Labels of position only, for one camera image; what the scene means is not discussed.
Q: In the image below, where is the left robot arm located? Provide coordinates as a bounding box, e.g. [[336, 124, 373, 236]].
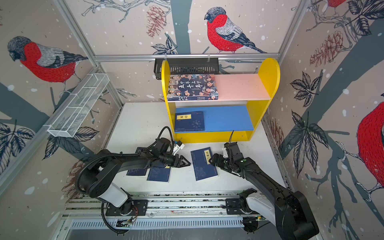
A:
[[75, 138, 191, 216]]

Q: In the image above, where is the white wire mesh basket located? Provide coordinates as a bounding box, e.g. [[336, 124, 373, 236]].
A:
[[48, 73, 110, 138]]

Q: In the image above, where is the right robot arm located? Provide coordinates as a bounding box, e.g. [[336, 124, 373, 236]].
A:
[[209, 143, 320, 240]]

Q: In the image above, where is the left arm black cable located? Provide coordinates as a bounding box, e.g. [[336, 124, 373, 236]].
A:
[[155, 125, 175, 145]]

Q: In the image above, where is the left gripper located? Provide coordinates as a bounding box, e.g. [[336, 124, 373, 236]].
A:
[[159, 153, 192, 168]]

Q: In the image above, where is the large illustrated box book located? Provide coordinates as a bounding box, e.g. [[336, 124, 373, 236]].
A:
[[167, 74, 219, 102]]

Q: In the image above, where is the yellow pink blue bookshelf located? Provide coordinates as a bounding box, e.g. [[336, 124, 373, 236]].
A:
[[161, 58, 281, 144]]

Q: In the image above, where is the blue book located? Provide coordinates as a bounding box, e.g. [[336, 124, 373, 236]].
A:
[[175, 111, 205, 133], [147, 165, 171, 183], [191, 147, 218, 181], [127, 147, 147, 177]]

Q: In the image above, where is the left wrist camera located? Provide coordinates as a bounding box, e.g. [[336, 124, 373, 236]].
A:
[[173, 141, 185, 156]]

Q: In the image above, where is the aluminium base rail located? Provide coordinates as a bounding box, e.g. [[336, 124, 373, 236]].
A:
[[58, 190, 277, 236]]

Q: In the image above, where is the black slotted wall basket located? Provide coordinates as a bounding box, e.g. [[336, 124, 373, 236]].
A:
[[168, 58, 219, 75]]

